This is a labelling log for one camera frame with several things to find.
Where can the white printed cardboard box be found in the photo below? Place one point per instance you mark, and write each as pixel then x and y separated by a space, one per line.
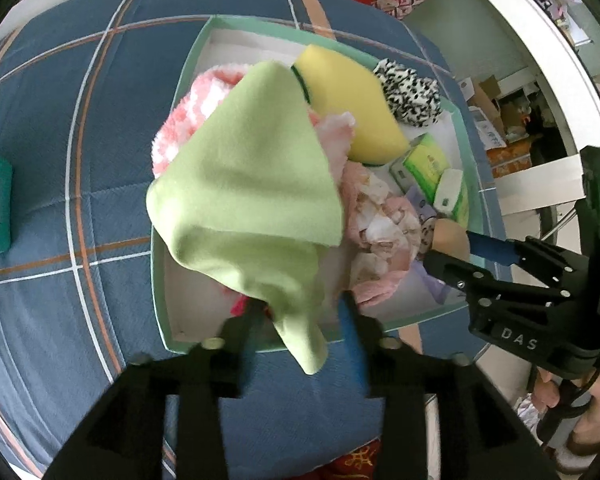
pixel 485 125

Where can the blue plaid blanket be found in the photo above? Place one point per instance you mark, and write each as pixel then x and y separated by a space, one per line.
pixel 80 160

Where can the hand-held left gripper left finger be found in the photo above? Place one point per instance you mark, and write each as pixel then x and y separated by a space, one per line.
pixel 245 350

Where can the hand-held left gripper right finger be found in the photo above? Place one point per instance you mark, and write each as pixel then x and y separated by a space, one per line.
pixel 352 345

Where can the brown cardboard box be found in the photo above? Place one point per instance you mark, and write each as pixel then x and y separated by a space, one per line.
pixel 490 87

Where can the beige soft pad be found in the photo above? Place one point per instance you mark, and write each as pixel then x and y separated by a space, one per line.
pixel 450 237

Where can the leopard print scrunchie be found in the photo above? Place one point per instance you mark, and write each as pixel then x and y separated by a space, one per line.
pixel 410 92

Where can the orange carton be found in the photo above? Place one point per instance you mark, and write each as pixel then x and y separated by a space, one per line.
pixel 510 157

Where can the person's right hand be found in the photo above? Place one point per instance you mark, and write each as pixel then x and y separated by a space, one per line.
pixel 545 390

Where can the white arch frame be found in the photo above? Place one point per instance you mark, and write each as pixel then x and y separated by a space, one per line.
pixel 530 30

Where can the wall calendar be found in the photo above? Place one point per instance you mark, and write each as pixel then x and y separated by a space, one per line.
pixel 555 10

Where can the pink printed cloth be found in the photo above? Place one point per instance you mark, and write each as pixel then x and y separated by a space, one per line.
pixel 380 230

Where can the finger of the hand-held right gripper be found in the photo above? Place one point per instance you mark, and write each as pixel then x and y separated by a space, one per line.
pixel 450 267
pixel 490 250

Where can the yellow green sponge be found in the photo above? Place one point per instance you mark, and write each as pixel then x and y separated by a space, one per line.
pixel 352 110

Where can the pink white fluffy cloth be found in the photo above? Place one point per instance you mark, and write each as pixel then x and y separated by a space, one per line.
pixel 200 105

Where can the purple snack packet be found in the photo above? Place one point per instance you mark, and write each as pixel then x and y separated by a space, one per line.
pixel 432 287

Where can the light green cloth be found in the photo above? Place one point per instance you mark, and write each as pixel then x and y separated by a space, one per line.
pixel 250 185

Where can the teal shallow cardboard tray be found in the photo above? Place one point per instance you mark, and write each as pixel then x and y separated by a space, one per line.
pixel 190 305

